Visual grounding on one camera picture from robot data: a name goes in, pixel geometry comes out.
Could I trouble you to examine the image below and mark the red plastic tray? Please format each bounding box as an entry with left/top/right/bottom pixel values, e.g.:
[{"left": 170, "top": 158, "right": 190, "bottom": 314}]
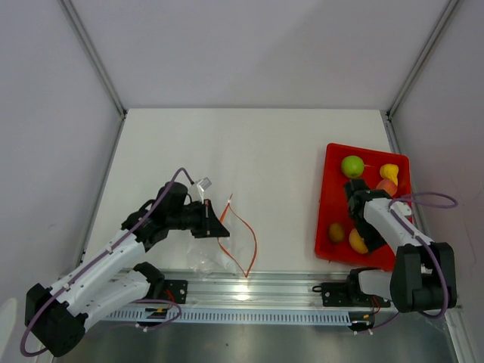
[{"left": 315, "top": 143, "right": 411, "bottom": 271}]

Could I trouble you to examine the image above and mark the aluminium mounting rail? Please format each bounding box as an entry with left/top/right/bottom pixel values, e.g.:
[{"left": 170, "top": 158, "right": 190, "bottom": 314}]
[{"left": 56, "top": 268, "right": 464, "bottom": 313}]

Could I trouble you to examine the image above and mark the clear zip top bag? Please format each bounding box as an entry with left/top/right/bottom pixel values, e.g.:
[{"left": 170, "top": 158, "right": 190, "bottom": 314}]
[{"left": 187, "top": 194, "right": 259, "bottom": 279}]

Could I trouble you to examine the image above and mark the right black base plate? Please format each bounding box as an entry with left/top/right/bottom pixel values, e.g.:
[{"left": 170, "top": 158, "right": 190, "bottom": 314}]
[{"left": 312, "top": 281, "right": 391, "bottom": 308}]

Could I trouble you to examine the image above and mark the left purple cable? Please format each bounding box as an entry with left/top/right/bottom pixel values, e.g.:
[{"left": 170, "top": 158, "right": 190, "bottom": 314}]
[{"left": 19, "top": 167, "right": 197, "bottom": 358}]

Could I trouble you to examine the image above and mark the yellow orange mango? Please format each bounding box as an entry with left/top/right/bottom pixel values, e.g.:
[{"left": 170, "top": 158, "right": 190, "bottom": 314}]
[{"left": 349, "top": 228, "right": 369, "bottom": 255}]

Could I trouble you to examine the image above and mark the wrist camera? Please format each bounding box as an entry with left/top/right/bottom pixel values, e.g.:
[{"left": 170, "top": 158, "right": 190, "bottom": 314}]
[
  {"left": 389, "top": 200, "right": 413, "bottom": 218},
  {"left": 188, "top": 177, "right": 212, "bottom": 202}
]

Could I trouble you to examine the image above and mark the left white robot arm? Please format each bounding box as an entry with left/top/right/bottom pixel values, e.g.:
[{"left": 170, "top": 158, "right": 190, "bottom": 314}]
[{"left": 25, "top": 178, "right": 230, "bottom": 357}]

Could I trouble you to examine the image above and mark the slotted cable duct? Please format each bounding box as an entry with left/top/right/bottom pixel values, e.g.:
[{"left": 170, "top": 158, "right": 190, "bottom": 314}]
[{"left": 105, "top": 307, "right": 352, "bottom": 326}]

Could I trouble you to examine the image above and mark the left frame post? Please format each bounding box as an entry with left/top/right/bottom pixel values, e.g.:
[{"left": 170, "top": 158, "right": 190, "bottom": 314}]
[{"left": 58, "top": 0, "right": 127, "bottom": 117}]

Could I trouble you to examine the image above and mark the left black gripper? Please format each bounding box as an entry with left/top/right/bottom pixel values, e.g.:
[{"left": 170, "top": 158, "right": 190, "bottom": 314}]
[{"left": 168, "top": 199, "right": 230, "bottom": 239}]

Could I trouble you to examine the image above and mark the frame post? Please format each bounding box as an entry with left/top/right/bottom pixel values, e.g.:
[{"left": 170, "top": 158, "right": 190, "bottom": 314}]
[
  {"left": 58, "top": 0, "right": 127, "bottom": 117},
  {"left": 385, "top": 0, "right": 463, "bottom": 117}
]

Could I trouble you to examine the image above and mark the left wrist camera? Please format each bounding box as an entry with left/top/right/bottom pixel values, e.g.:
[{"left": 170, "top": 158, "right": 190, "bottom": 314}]
[{"left": 188, "top": 177, "right": 212, "bottom": 202}]

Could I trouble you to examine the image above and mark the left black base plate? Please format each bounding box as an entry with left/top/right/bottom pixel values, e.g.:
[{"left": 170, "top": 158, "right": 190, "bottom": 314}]
[{"left": 160, "top": 280, "right": 188, "bottom": 304}]

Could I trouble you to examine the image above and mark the red orange peach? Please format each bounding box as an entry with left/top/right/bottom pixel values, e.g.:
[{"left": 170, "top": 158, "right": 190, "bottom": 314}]
[{"left": 376, "top": 178, "right": 398, "bottom": 197}]

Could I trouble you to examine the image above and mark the small brown yellow fruit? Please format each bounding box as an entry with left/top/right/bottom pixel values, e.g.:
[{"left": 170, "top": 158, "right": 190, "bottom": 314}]
[{"left": 327, "top": 223, "right": 346, "bottom": 244}]

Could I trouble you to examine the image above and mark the green apple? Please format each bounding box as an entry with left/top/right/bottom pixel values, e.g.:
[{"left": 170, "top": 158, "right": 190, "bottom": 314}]
[{"left": 340, "top": 155, "right": 365, "bottom": 178}]

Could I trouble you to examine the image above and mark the right frame post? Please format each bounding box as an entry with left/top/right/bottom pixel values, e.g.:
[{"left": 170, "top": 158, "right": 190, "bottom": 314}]
[{"left": 385, "top": 0, "right": 463, "bottom": 117}]

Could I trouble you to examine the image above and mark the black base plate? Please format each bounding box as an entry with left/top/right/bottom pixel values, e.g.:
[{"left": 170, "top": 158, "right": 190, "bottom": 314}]
[
  {"left": 160, "top": 280, "right": 188, "bottom": 304},
  {"left": 312, "top": 281, "right": 391, "bottom": 308}
]

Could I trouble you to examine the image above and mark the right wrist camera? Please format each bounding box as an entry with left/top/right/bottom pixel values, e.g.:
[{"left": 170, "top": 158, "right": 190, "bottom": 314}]
[{"left": 389, "top": 200, "right": 413, "bottom": 218}]

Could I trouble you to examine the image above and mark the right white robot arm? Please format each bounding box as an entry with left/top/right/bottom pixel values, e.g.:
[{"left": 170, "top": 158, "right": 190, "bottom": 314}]
[{"left": 344, "top": 179, "right": 457, "bottom": 319}]

